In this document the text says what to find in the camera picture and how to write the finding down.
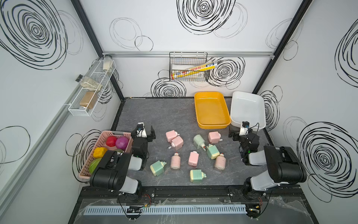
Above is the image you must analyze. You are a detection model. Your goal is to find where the green sharpener round centre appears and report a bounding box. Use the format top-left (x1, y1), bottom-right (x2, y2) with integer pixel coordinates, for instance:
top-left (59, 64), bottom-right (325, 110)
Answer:
top-left (193, 134), bottom-right (207, 151)

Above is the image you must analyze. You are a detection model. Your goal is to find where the white slotted cable duct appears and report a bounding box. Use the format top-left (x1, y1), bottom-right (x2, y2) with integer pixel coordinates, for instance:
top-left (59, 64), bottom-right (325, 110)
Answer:
top-left (83, 204), bottom-right (247, 216)

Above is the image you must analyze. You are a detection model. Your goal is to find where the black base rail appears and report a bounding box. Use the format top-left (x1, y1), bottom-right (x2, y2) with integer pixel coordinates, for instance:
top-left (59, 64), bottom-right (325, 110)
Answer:
top-left (77, 185), bottom-right (303, 203)

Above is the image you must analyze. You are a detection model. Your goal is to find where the white wire wall shelf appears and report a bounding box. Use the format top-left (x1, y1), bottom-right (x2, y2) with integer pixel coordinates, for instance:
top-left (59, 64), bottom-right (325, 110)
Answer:
top-left (68, 56), bottom-right (116, 117)

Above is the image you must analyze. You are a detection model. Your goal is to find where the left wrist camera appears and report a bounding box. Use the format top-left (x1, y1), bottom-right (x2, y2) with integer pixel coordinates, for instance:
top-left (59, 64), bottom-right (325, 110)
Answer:
top-left (136, 122), bottom-right (147, 138)

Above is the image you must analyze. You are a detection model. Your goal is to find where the black wire wall basket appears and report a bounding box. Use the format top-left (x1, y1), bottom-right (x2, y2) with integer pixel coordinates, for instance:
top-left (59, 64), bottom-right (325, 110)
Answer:
top-left (169, 51), bottom-right (209, 82)

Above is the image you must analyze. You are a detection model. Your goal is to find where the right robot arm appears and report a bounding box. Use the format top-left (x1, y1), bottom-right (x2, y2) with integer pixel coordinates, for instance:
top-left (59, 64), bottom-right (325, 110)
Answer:
top-left (228, 122), bottom-right (307, 200)

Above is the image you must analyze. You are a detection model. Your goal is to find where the yellow toy pepper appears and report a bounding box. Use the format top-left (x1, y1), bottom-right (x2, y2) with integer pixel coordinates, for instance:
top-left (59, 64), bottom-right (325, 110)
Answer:
top-left (93, 147), bottom-right (108, 159)

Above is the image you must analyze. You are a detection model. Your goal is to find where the glass jar on shelf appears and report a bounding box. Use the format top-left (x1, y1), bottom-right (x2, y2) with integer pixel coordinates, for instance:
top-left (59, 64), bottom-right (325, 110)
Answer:
top-left (102, 55), bottom-right (113, 71)

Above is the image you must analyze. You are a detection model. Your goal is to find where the yellow toothpaste box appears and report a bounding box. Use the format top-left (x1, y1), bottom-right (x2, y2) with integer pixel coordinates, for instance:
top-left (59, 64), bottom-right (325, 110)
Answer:
top-left (170, 62), bottom-right (217, 80)

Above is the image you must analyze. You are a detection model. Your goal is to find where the pink sharpener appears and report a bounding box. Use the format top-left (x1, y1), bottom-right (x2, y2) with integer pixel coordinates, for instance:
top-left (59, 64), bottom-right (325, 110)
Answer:
top-left (188, 151), bottom-right (199, 167)
top-left (171, 153), bottom-right (181, 169)
top-left (208, 131), bottom-right (222, 144)
top-left (168, 136), bottom-right (184, 150)
top-left (166, 130), bottom-right (180, 143)
top-left (214, 154), bottom-right (226, 170)

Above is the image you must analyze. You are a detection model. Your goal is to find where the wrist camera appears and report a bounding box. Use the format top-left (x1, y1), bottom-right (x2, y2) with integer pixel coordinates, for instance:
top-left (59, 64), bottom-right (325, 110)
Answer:
top-left (239, 121), bottom-right (249, 136)
top-left (136, 122), bottom-right (147, 138)

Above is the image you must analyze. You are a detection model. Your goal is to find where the white plastic tray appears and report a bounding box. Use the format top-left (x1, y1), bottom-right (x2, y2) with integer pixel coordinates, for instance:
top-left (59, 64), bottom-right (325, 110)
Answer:
top-left (230, 91), bottom-right (266, 131)

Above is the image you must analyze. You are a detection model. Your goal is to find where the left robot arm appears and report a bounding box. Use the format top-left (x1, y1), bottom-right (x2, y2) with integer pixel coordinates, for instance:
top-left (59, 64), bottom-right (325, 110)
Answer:
top-left (89, 122), bottom-right (156, 197)

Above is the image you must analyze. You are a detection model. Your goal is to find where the green toy cabbage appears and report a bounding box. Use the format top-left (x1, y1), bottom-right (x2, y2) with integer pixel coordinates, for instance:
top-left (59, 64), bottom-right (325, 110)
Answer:
top-left (88, 158), bottom-right (102, 174)

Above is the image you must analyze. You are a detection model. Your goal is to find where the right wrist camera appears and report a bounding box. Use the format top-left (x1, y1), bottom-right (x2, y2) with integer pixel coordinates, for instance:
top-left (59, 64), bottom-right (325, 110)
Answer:
top-left (239, 121), bottom-right (249, 136)

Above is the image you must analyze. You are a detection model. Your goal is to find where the clear bottle on shelf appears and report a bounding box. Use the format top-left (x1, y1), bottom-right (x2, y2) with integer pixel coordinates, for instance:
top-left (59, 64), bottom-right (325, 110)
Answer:
top-left (76, 75), bottom-right (102, 92)

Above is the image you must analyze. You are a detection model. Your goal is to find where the purple toy fruit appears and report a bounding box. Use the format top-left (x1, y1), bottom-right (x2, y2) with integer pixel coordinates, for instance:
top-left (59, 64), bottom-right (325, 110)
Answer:
top-left (115, 136), bottom-right (129, 150)

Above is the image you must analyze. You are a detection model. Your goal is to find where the yellow plastic tray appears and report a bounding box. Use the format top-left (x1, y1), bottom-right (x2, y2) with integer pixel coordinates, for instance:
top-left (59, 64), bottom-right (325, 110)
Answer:
top-left (194, 91), bottom-right (231, 129)

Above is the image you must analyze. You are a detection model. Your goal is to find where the green sharpener bottom centre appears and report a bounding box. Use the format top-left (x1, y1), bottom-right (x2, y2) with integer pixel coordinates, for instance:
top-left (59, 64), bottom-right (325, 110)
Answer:
top-left (190, 169), bottom-right (207, 183)

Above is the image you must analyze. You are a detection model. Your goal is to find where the red toy fruit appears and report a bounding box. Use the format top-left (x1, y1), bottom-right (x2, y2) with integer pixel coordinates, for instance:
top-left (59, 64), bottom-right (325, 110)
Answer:
top-left (106, 136), bottom-right (117, 147)

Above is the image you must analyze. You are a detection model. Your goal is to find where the green sharpener centre right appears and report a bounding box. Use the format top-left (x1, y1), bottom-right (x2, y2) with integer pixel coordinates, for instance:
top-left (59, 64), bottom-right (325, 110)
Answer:
top-left (206, 144), bottom-right (220, 160)

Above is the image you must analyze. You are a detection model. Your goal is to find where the pink plastic basket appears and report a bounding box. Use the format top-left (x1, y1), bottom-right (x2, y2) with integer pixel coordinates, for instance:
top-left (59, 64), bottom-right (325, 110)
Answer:
top-left (77, 131), bottom-right (133, 182)

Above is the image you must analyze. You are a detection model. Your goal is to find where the green sharpener bottom left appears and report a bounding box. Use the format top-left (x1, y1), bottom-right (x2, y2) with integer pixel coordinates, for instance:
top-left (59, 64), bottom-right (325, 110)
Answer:
top-left (150, 161), bottom-right (167, 176)

